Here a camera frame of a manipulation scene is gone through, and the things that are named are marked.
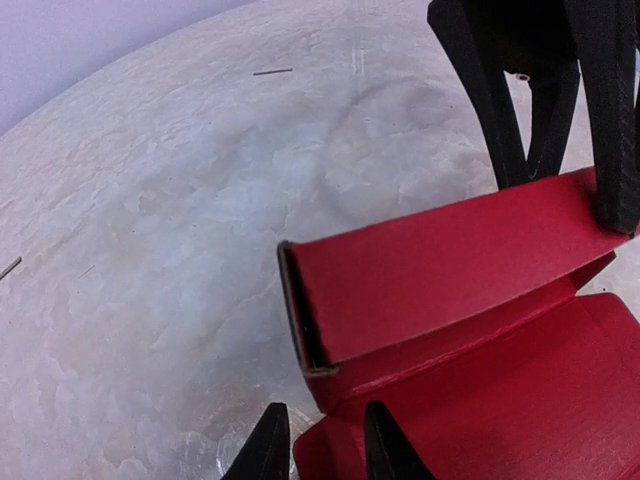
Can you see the red paper box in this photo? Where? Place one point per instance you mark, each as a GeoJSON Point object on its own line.
{"type": "Point", "coordinates": [467, 322]}

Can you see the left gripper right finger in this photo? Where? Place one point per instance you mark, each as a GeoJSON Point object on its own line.
{"type": "Point", "coordinates": [389, 453]}

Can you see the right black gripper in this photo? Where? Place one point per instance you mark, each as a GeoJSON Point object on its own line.
{"type": "Point", "coordinates": [487, 40]}

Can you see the small dark stick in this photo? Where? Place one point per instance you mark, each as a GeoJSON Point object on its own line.
{"type": "Point", "coordinates": [7, 270]}
{"type": "Point", "coordinates": [272, 72]}

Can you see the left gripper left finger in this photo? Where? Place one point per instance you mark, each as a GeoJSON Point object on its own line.
{"type": "Point", "coordinates": [266, 453]}

